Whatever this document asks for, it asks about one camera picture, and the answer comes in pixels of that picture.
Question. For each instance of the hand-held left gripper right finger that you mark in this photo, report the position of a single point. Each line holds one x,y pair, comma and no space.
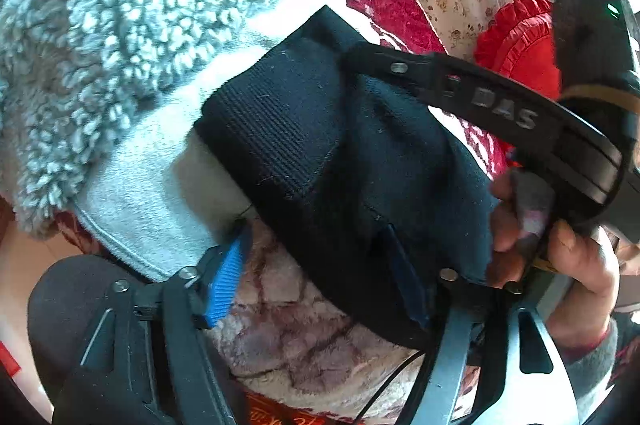
407,285

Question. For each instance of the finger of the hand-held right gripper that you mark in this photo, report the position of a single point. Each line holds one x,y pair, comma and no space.
400,67

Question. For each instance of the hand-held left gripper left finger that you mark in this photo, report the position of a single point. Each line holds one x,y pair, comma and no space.
225,280

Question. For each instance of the black pants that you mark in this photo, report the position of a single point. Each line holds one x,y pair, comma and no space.
325,165

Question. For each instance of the person's right forearm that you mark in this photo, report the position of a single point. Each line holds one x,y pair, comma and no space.
600,375

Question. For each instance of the person's right hand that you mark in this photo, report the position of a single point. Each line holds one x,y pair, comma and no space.
575,265

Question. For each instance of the white plush floral blanket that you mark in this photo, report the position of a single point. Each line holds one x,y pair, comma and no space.
300,330

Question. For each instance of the red heart-shaped pillow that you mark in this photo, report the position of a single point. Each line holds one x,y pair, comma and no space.
525,50

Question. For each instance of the white fleece garment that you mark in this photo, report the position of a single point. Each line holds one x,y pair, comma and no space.
150,190

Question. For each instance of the red cloth with gold print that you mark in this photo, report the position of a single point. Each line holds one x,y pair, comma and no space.
290,411

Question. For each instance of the grey fleece jacket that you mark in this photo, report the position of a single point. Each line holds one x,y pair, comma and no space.
125,30

